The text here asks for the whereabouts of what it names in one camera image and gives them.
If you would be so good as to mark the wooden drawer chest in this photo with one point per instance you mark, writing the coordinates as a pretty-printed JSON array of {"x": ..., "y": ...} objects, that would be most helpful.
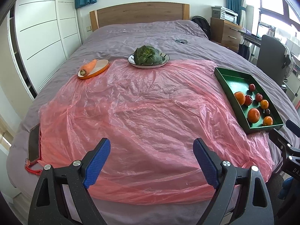
[{"x": 226, "y": 33}]

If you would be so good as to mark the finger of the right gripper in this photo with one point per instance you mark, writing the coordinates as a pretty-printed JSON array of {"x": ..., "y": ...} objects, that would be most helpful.
[
  {"x": 292, "y": 126},
  {"x": 280, "y": 142}
]

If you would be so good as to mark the blue gloved right hand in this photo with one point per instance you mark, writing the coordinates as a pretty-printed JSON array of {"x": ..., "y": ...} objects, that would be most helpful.
[{"x": 286, "y": 188}]

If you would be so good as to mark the smartphone in red case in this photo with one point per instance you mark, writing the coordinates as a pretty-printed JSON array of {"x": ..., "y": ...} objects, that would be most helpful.
[{"x": 34, "y": 150}]

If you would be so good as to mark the white wardrobe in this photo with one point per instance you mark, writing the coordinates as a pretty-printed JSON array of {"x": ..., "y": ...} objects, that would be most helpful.
[{"x": 47, "y": 34}]

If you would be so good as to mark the green rectangular tray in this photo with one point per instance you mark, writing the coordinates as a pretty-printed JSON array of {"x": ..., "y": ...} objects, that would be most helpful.
[{"x": 252, "y": 107}]

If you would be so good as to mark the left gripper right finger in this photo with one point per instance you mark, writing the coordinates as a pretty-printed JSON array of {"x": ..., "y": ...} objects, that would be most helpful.
[{"x": 253, "y": 205}]

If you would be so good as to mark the wooden headboard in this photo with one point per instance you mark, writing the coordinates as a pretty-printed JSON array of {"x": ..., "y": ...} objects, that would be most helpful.
[{"x": 142, "y": 12}]

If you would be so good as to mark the black backpack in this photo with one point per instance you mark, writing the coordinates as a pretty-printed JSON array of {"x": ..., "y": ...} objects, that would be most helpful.
[{"x": 203, "y": 23}]

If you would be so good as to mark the grey printer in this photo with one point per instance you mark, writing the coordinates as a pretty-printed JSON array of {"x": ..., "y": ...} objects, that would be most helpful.
[{"x": 221, "y": 12}]

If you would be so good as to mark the grey purple bed cover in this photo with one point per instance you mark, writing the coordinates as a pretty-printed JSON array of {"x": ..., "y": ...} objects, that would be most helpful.
[{"x": 119, "y": 42}]

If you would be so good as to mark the white patterned plate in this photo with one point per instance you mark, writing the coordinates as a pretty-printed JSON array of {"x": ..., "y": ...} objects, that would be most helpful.
[{"x": 165, "y": 60}]

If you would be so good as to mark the grey chair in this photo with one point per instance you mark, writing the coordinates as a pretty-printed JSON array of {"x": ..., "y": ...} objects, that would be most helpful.
[{"x": 275, "y": 59}]

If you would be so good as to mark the orange carrot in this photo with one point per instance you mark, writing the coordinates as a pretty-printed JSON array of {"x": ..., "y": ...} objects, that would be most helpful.
[{"x": 87, "y": 68}]

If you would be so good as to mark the pink plastic sheet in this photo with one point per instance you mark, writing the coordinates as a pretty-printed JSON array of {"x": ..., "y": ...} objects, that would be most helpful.
[{"x": 151, "y": 118}]

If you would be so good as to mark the dark glasses on bed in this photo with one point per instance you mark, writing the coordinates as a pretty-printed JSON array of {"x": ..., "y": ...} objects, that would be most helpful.
[{"x": 181, "y": 41}]

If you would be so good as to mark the dark purple plum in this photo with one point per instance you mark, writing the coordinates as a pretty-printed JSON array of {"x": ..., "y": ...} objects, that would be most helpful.
[{"x": 267, "y": 112}]

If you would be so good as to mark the orange oval dish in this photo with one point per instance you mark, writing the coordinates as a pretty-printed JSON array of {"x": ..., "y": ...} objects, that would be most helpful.
[{"x": 101, "y": 66}]

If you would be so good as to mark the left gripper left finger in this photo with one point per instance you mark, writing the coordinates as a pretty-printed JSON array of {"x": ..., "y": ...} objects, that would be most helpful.
[{"x": 49, "y": 206}]

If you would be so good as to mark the green leafy vegetable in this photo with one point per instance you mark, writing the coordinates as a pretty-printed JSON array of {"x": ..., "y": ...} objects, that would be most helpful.
[{"x": 147, "y": 55}]

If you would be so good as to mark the dark blue bag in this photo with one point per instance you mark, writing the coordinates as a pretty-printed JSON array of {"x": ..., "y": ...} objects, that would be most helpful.
[{"x": 244, "y": 49}]

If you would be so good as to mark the orange tangerine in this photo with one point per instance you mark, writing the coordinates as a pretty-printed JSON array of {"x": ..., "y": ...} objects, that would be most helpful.
[
  {"x": 240, "y": 97},
  {"x": 253, "y": 115},
  {"x": 267, "y": 121},
  {"x": 264, "y": 104}
]

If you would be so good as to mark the red apple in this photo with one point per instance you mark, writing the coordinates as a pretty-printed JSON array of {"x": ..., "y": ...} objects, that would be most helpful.
[
  {"x": 252, "y": 87},
  {"x": 248, "y": 100},
  {"x": 258, "y": 97}
]

